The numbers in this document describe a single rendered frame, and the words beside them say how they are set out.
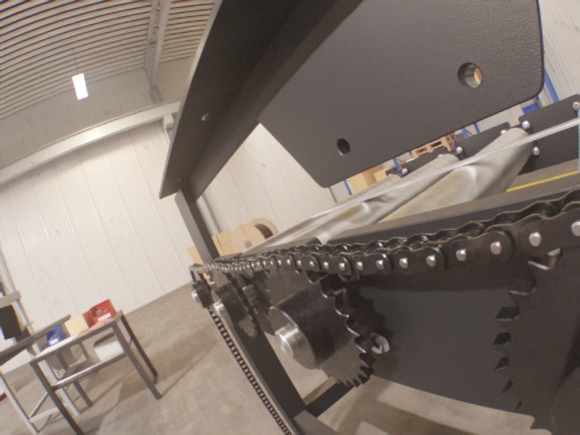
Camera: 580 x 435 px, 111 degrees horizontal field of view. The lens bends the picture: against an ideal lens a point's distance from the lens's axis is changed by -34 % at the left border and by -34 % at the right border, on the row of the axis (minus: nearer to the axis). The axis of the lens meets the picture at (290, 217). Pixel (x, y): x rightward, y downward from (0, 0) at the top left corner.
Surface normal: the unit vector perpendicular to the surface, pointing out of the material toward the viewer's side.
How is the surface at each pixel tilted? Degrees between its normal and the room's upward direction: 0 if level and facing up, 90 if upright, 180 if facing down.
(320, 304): 90
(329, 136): 90
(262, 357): 90
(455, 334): 90
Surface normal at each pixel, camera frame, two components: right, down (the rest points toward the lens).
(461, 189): 0.11, -0.68
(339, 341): -0.78, 0.39
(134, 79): 0.46, -0.17
